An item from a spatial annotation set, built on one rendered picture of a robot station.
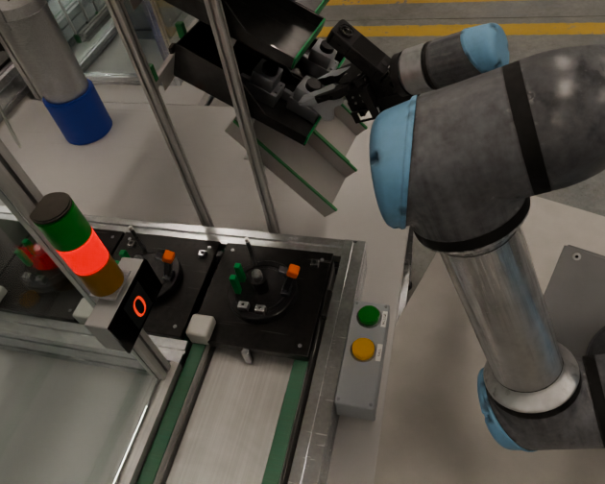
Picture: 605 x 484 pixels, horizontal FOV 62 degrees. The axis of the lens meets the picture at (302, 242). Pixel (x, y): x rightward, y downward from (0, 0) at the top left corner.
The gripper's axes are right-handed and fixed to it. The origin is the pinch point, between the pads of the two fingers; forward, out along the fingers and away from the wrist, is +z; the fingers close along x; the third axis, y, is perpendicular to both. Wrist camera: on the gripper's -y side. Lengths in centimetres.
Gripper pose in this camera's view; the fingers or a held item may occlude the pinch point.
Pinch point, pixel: (308, 89)
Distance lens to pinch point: 99.1
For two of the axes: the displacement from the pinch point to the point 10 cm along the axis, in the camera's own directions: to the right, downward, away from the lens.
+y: 4.9, 7.0, 5.2
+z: -7.5, 0.3, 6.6
